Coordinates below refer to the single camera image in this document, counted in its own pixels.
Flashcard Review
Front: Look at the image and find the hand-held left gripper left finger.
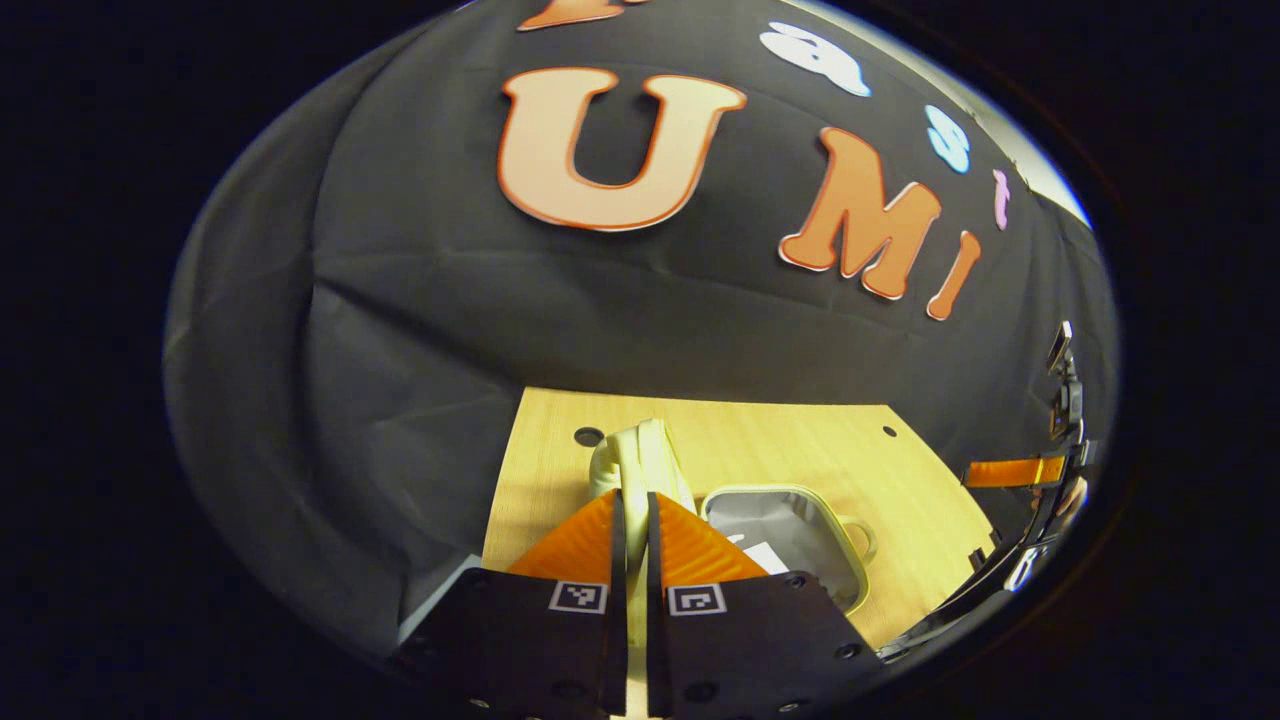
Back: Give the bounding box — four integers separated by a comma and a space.
394, 488, 630, 720

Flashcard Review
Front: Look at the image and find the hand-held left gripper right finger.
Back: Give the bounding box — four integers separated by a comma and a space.
645, 490, 882, 720

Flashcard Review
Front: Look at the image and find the white squeeze tube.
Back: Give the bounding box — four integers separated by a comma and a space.
742, 541, 793, 578

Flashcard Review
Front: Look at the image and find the pale yellow suitcase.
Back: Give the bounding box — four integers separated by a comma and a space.
587, 417, 880, 717

